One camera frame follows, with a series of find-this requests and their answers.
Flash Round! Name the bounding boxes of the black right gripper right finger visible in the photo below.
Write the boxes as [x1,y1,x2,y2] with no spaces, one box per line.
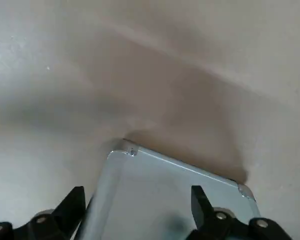
[187,184,291,240]

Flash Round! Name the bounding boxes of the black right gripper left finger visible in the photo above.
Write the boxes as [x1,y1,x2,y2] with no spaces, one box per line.
[0,186,87,240]

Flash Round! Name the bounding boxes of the aluminium first-aid case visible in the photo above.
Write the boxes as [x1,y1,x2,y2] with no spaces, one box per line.
[84,138,262,240]

